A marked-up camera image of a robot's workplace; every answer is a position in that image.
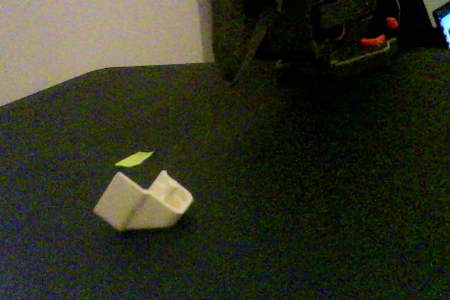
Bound white plastic bracket part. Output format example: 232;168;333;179
93;169;195;233

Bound dark desk mat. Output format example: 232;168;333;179
0;48;450;300

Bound yellow-green paper marker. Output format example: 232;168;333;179
115;151;155;168

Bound laptop with lit screen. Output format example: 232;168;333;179
431;4;450;51

